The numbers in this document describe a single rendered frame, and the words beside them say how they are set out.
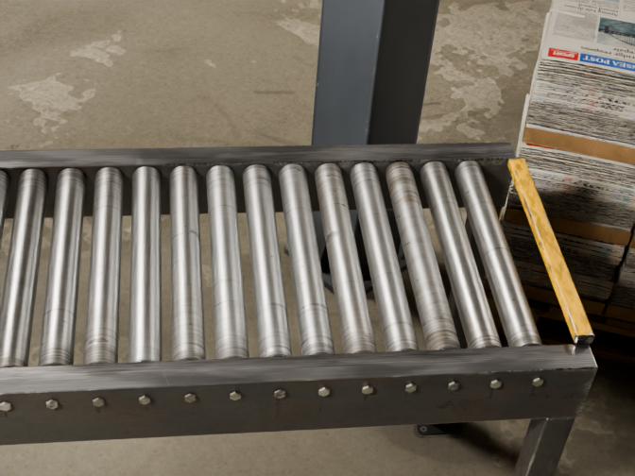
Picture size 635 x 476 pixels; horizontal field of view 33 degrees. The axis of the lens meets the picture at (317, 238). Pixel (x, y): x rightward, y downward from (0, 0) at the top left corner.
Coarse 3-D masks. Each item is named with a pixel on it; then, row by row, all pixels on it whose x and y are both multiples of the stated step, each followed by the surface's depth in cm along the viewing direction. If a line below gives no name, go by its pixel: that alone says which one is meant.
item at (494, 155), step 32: (0, 160) 186; (32, 160) 187; (64, 160) 187; (96, 160) 188; (128, 160) 188; (160, 160) 189; (192, 160) 189; (224, 160) 190; (256, 160) 191; (288, 160) 191; (320, 160) 192; (352, 160) 192; (384, 160) 193; (416, 160) 194; (448, 160) 194; (480, 160) 195; (128, 192) 191; (352, 192) 197; (384, 192) 198
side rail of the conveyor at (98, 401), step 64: (0, 384) 150; (64, 384) 151; (128, 384) 152; (192, 384) 152; (256, 384) 154; (320, 384) 155; (384, 384) 157; (448, 384) 159; (512, 384) 160; (576, 384) 162
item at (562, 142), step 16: (528, 128) 229; (544, 144) 231; (560, 144) 230; (576, 144) 229; (592, 144) 228; (608, 144) 227; (624, 160) 228; (528, 224) 246; (560, 224) 244; (576, 224) 243; (608, 240) 244; (624, 240) 243; (528, 288) 260; (592, 304) 258; (608, 304) 257
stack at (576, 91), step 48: (576, 0) 234; (624, 0) 235; (576, 48) 220; (624, 48) 221; (528, 96) 266; (576, 96) 221; (624, 96) 218; (528, 144) 233; (624, 144) 227; (576, 192) 237; (624, 192) 234; (528, 240) 251; (576, 240) 247; (576, 288) 256; (624, 288) 252
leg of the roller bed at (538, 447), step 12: (540, 420) 171; (552, 420) 168; (564, 420) 168; (528, 432) 176; (540, 432) 171; (552, 432) 170; (564, 432) 170; (528, 444) 177; (540, 444) 172; (552, 444) 172; (564, 444) 173; (528, 456) 177; (540, 456) 175; (552, 456) 175; (516, 468) 184; (528, 468) 177; (540, 468) 177; (552, 468) 177
